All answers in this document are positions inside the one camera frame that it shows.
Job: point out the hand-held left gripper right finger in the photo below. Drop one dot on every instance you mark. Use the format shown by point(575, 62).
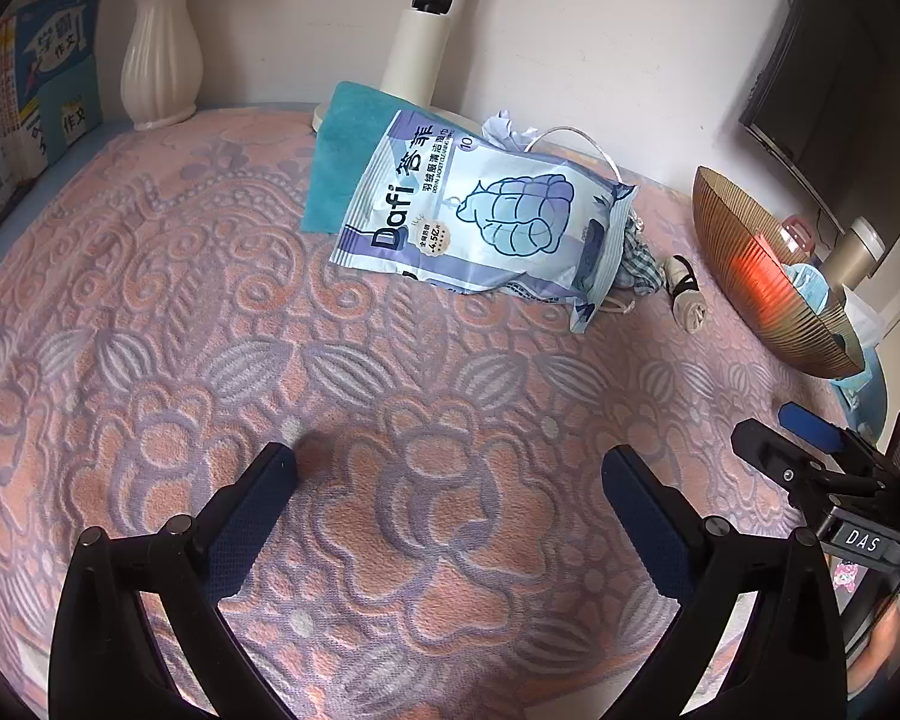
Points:
point(645, 517)

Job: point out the pink patterned blanket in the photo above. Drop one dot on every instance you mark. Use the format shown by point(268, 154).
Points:
point(270, 352)

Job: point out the black monitor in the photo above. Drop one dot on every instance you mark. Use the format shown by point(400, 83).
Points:
point(832, 52)

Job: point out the small white black roll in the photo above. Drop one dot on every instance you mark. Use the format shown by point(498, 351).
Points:
point(686, 292)

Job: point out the person's right hand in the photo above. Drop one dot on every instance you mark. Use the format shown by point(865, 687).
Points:
point(874, 656)

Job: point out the teal towel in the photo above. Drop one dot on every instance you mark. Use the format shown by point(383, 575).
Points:
point(337, 165)

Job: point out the green checked cloth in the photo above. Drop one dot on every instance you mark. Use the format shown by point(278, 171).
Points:
point(637, 262)

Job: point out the row of books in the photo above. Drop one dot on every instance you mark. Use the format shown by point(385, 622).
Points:
point(37, 90)

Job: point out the crumpled white paper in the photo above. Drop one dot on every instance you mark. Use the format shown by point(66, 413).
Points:
point(506, 127)

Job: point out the white desk lamp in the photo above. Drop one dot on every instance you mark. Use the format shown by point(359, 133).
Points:
point(420, 37)

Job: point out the blue wet wipes packet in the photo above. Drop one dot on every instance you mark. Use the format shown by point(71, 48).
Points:
point(495, 210)

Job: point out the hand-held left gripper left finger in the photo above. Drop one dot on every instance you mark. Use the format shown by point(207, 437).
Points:
point(251, 517)

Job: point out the light blue cloth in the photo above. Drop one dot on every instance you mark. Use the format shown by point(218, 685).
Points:
point(861, 390)

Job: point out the gold ribbed bowl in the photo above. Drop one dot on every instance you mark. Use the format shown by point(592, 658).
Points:
point(757, 277)

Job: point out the white ribbed vase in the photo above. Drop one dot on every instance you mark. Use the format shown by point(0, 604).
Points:
point(157, 60)

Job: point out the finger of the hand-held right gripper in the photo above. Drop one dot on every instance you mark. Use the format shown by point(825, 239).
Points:
point(772, 454)
point(806, 420)

